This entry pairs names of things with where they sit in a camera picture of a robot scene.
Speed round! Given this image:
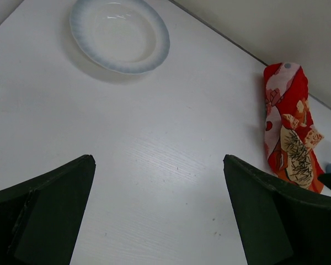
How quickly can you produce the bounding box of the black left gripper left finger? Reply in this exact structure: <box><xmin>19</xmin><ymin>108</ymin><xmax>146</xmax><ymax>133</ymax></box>
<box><xmin>0</xmin><ymin>155</ymin><xmax>95</xmax><ymax>264</ymax></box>

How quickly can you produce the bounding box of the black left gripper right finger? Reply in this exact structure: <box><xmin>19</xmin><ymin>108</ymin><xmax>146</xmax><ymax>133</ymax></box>
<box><xmin>223</xmin><ymin>155</ymin><xmax>331</xmax><ymax>264</ymax></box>

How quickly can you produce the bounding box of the red patterned cloth placemat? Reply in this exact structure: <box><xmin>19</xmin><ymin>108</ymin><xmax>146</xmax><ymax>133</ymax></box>
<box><xmin>263</xmin><ymin>62</ymin><xmax>324</xmax><ymax>193</ymax></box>

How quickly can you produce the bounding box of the white blue-rimmed plate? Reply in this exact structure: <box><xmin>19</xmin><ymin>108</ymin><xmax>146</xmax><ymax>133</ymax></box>
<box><xmin>69</xmin><ymin>1</ymin><xmax>170</xmax><ymax>75</ymax></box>

